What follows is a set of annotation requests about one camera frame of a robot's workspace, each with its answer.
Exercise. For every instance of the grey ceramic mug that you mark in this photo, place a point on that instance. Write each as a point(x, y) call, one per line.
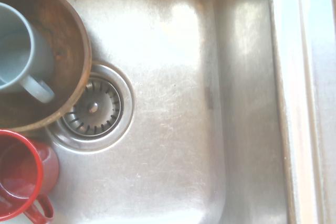
point(39, 58)

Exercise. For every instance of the red mug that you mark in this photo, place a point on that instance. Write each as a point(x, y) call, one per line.
point(47, 162)

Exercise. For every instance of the metal sink drain strainer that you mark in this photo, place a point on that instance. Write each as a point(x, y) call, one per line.
point(105, 120)

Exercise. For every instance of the stainless steel double sink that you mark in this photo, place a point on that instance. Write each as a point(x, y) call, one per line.
point(183, 103)

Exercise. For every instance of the brown wooden bowl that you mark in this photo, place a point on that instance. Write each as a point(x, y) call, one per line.
point(67, 35)

